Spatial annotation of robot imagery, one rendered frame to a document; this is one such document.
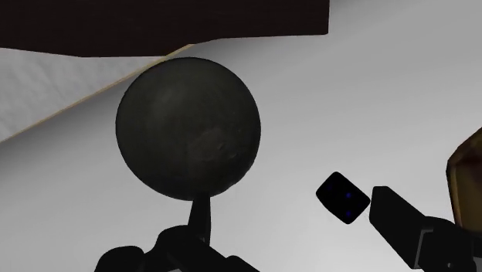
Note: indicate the small black cube blue dots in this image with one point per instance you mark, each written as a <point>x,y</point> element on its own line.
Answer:
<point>342,197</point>

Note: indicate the dark grey round plate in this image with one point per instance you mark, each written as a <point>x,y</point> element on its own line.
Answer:
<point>187,128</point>

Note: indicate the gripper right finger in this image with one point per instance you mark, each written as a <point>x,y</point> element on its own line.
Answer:
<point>399,222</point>

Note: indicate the brown yellow rounded object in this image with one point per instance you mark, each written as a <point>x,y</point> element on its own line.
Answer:
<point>467,180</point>

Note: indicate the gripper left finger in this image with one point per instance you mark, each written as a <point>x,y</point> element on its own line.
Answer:
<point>198,226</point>

